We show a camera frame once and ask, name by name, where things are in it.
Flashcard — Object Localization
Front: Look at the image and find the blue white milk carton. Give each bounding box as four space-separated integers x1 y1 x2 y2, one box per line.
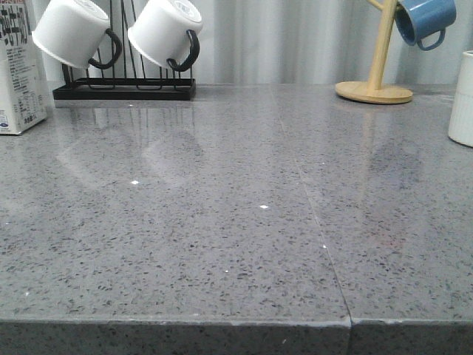
1 1 47 135

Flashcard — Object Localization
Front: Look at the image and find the white ribbed HOME mug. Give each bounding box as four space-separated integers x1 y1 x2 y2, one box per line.
448 50 472 147

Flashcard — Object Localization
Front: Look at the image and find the wooden mug tree stand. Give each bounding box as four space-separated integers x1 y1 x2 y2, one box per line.
335 0 413 104

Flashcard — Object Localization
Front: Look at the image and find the blue enamel mug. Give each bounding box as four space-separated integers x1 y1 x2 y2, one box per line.
395 0 457 51

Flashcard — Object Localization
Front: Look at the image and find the black wire mug rack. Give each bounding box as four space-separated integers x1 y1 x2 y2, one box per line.
52 1 196 101

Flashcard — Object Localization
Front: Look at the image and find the white mug black handle right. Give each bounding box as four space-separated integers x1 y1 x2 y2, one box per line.
127 0 203 72

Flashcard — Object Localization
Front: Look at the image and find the white mug black handle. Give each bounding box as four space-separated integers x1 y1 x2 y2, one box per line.
32 0 122 70
127 0 203 72

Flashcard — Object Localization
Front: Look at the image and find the white mug black handle left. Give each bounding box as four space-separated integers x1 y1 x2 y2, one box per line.
32 0 122 70

